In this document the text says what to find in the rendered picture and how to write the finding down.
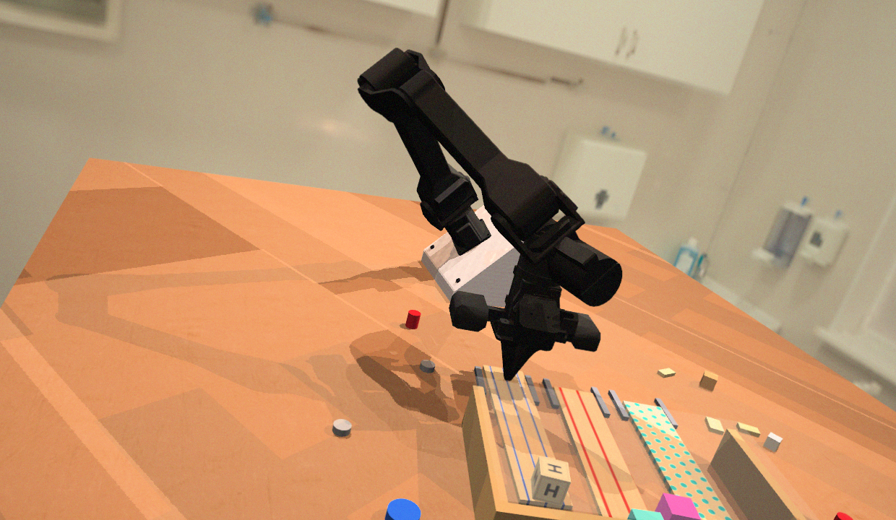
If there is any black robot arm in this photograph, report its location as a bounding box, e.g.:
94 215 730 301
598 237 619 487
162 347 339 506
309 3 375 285
357 48 622 352

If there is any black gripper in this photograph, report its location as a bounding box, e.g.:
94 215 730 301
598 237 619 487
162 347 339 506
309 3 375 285
449 263 600 381

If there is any blue cylinder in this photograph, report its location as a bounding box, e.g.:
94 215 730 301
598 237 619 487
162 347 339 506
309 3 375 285
385 498 421 520

